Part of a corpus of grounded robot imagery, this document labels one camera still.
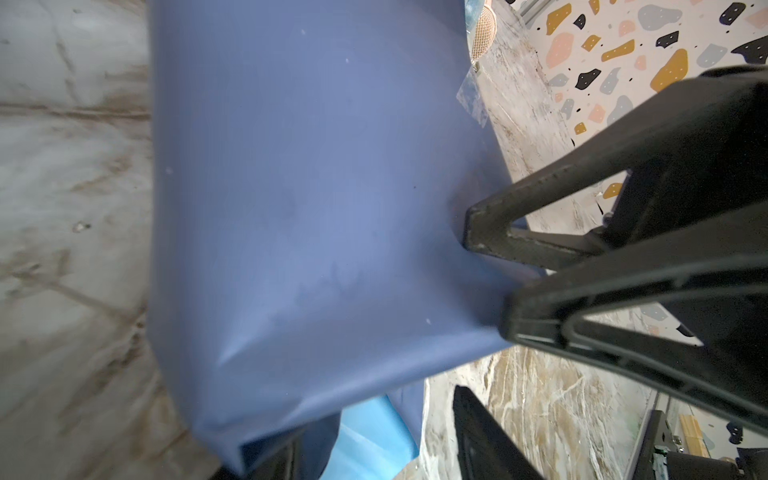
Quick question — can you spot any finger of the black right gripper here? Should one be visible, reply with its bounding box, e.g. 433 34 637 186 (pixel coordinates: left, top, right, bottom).
463 65 767 270
500 203 767 433

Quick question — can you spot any beige microphone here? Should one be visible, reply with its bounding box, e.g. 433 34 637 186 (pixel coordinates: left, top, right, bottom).
465 0 498 63

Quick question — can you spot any blue wrapping paper sheet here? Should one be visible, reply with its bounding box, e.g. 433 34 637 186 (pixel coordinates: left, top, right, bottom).
147 1 542 478

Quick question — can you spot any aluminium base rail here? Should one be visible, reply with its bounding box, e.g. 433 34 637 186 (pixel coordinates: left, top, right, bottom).
624 394 733 479

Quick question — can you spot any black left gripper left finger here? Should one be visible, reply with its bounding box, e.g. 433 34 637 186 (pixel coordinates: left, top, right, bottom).
209 434 301 480

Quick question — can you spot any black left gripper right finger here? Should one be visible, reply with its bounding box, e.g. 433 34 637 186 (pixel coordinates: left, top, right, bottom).
453 385 543 480

